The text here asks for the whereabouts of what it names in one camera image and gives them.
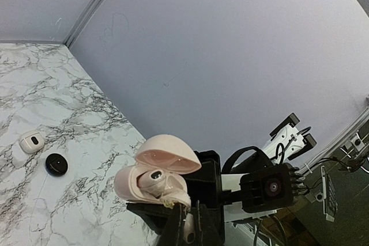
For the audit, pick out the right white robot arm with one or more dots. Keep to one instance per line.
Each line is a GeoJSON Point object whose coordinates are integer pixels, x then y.
{"type": "Point", "coordinates": [286, 143]}

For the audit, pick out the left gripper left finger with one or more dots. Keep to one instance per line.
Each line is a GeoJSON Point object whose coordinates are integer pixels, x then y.
{"type": "Point", "coordinates": [173, 232]}

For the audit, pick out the left corner frame post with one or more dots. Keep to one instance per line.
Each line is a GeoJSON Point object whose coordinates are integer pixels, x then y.
{"type": "Point", "coordinates": [81, 22]}

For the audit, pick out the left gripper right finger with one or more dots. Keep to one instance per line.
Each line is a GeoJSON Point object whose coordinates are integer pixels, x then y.
{"type": "Point", "coordinates": [207, 223]}

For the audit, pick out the pink earbud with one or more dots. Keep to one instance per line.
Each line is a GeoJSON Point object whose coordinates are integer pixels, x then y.
{"type": "Point", "coordinates": [153, 183]}
{"type": "Point", "coordinates": [189, 229]}

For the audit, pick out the black round earbud case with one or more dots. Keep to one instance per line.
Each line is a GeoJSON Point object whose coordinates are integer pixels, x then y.
{"type": "Point", "coordinates": [56, 165]}

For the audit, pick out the pink round earbud case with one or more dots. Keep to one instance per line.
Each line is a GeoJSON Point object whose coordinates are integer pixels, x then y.
{"type": "Point", "coordinates": [164, 152]}

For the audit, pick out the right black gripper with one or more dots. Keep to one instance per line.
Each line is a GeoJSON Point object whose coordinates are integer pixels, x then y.
{"type": "Point", "coordinates": [204, 185]}

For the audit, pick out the cream oval earbud case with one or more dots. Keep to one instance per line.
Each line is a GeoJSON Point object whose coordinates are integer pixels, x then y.
{"type": "Point", "coordinates": [31, 142]}

